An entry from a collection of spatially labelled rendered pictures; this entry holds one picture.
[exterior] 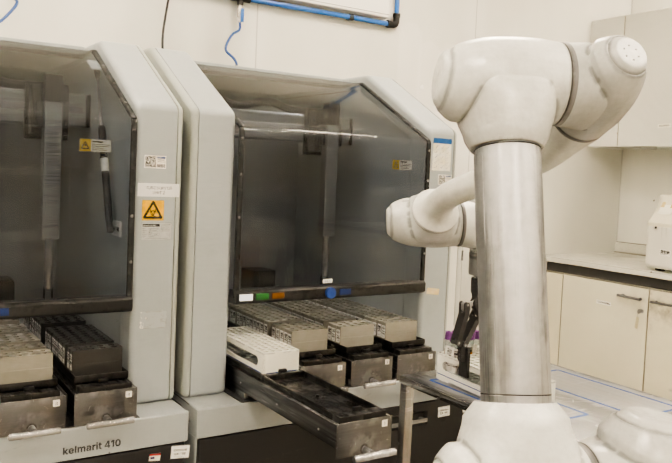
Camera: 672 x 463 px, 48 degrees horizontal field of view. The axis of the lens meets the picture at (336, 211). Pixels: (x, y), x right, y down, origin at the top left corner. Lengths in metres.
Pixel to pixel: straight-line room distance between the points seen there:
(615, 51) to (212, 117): 1.00
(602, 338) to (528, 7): 1.73
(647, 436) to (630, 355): 2.80
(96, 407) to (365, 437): 0.58
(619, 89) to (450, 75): 0.25
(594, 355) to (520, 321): 2.99
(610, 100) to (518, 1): 2.92
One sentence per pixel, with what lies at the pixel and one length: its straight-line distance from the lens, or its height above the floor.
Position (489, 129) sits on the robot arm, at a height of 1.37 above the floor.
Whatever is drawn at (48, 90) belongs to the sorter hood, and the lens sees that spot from 1.83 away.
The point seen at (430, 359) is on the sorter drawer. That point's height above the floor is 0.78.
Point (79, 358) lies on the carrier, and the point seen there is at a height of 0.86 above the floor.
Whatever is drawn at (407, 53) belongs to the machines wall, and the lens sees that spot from 3.59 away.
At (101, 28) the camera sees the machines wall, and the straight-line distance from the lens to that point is 2.95.
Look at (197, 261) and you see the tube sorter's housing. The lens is 1.85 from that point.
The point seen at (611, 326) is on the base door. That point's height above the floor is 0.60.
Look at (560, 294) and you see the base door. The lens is 4.18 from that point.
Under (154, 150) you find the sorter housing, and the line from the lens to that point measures 1.80.
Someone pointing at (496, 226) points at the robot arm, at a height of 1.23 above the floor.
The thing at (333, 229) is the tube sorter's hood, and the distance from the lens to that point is 2.01.
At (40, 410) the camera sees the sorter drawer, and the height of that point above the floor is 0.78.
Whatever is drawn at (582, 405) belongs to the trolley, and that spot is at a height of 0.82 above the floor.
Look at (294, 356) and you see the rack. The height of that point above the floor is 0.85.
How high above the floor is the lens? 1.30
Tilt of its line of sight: 3 degrees down
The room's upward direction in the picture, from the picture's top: 3 degrees clockwise
